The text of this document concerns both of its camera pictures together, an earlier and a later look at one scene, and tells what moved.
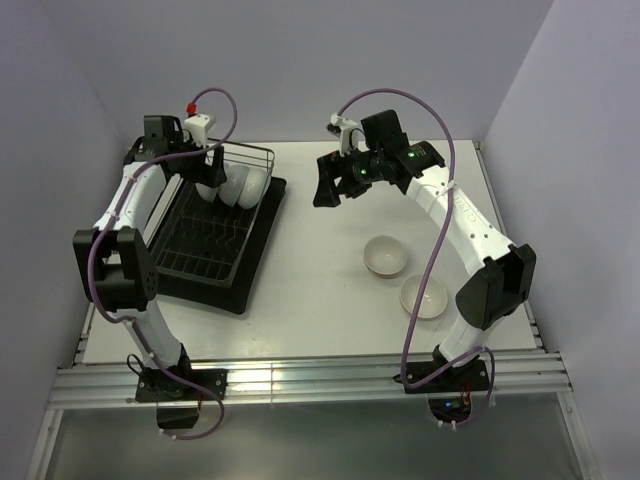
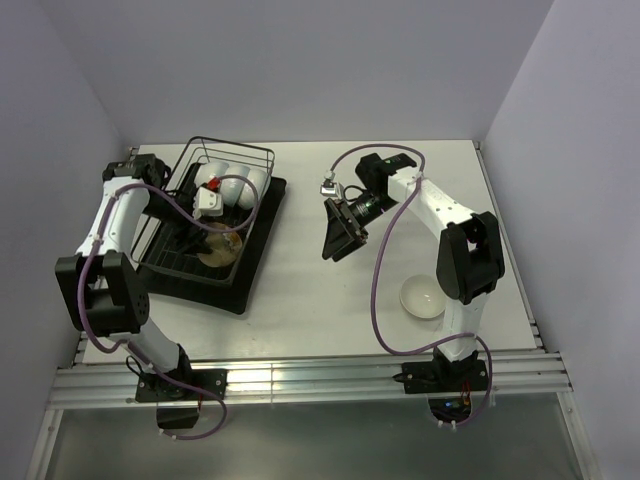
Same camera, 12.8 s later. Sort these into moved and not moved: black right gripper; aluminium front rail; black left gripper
Moved: black right gripper; black left gripper
Not moved: aluminium front rail
